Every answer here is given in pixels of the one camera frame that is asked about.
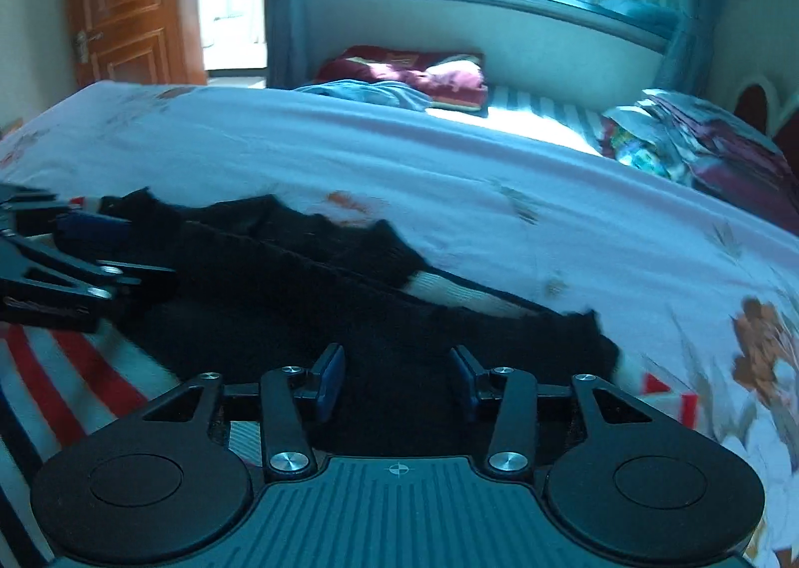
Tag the bed with floral sheet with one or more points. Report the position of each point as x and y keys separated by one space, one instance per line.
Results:
x=437 y=169

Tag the blue curtain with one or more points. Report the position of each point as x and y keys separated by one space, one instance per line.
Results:
x=299 y=0
x=705 y=13

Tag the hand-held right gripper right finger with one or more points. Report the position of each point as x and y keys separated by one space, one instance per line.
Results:
x=465 y=384

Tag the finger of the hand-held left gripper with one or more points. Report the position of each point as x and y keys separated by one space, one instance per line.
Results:
x=75 y=271
x=93 y=229

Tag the striped mattress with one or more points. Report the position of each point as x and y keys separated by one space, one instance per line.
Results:
x=537 y=115

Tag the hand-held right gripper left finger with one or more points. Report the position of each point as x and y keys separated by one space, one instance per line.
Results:
x=331 y=384

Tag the striped knit sweater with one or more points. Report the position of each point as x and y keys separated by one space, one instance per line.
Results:
x=281 y=293

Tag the dark red pillow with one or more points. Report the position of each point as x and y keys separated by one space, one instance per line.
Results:
x=374 y=66

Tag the stack of folded quilts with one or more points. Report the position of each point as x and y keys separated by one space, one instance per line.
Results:
x=705 y=137

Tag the light blue cloth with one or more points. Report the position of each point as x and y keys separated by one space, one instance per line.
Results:
x=368 y=91

